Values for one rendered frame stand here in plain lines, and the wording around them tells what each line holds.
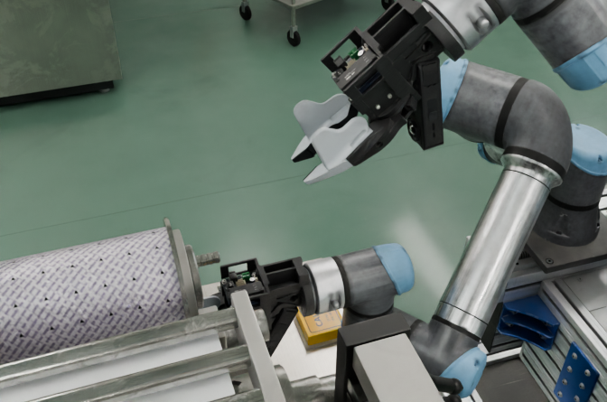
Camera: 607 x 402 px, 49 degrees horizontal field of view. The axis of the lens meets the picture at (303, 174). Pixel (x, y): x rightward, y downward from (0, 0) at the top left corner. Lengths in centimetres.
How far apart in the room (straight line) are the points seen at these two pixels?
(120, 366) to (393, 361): 18
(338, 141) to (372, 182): 228
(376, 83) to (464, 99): 42
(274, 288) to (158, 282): 23
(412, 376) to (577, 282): 117
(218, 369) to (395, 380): 12
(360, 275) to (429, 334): 14
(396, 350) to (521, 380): 160
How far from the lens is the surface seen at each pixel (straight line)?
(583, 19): 73
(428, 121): 74
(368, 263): 95
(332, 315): 118
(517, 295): 159
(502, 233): 101
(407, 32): 70
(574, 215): 153
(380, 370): 47
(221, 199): 288
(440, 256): 266
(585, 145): 146
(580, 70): 75
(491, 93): 107
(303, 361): 115
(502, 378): 206
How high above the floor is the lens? 182
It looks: 37 degrees down
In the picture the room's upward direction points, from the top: straight up
